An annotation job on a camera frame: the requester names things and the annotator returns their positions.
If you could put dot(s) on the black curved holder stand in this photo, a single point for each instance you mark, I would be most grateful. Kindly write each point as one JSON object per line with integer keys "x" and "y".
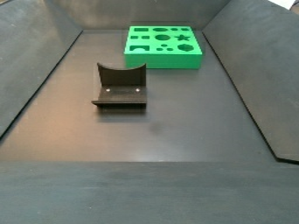
{"x": 121, "y": 86}

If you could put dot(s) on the green shape sorter block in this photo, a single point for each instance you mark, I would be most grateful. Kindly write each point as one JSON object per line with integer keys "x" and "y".
{"x": 161, "y": 47}

